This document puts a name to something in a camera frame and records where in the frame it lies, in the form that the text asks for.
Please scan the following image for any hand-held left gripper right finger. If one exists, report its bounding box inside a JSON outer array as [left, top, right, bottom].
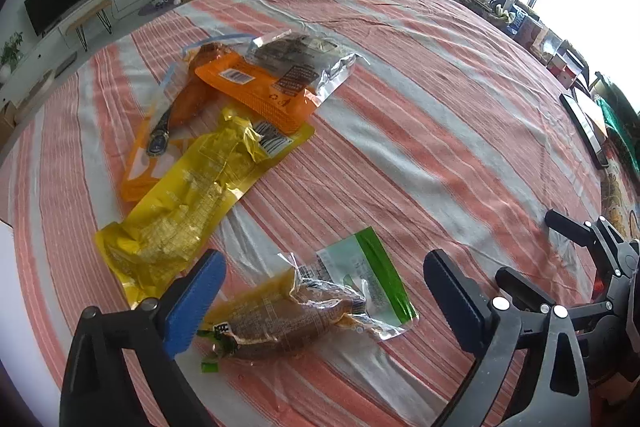
[[423, 249, 591, 427]]

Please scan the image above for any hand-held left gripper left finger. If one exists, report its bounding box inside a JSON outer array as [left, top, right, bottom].
[[60, 249, 227, 427]]

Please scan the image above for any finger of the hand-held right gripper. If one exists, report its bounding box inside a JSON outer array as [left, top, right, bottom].
[[495, 267, 613, 330], [545, 209, 633, 278]]

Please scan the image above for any brown vacuum snack green label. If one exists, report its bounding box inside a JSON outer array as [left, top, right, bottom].
[[199, 252, 371, 374]]

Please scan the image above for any yellow snack packet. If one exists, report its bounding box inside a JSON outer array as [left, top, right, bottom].
[[95, 104, 317, 310]]

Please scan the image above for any black tablet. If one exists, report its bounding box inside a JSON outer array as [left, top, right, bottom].
[[560, 92, 611, 170]]

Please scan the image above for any green cloth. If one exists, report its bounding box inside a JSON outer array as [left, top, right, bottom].
[[595, 72, 640, 178]]

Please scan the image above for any white board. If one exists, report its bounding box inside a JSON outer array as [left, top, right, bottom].
[[0, 219, 63, 427]]

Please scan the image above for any orange striped tablecloth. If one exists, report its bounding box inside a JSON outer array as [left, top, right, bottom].
[[0, 0, 616, 427]]

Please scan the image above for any zip bag with orange print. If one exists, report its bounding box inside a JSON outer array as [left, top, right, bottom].
[[120, 38, 266, 202]]

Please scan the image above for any orange snack packet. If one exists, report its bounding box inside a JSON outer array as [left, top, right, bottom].
[[194, 52, 326, 135]]

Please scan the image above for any clutter of small boxes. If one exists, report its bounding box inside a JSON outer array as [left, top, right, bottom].
[[380, 0, 591, 82]]

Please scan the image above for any dark silver foil packet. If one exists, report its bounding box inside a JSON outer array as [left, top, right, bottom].
[[246, 32, 361, 105]]

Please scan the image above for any purple round mat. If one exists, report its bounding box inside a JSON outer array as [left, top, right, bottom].
[[137, 0, 186, 18]]

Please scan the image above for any wooden bench with hairpin legs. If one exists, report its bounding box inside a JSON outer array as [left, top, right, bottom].
[[65, 0, 113, 52]]

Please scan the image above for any bushy potted plant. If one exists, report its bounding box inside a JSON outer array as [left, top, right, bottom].
[[0, 32, 25, 82]]

